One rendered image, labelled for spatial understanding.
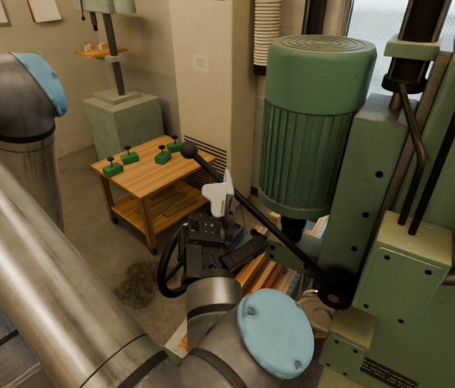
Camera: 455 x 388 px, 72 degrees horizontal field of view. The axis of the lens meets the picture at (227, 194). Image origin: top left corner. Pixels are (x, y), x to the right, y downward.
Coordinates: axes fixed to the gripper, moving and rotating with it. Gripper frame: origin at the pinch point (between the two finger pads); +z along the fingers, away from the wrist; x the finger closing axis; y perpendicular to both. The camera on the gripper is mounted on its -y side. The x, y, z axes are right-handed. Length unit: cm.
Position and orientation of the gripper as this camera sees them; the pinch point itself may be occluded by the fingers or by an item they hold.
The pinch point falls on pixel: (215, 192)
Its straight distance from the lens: 64.4
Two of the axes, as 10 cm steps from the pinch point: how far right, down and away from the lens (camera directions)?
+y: -9.2, -1.6, -3.5
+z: -1.0, -7.8, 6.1
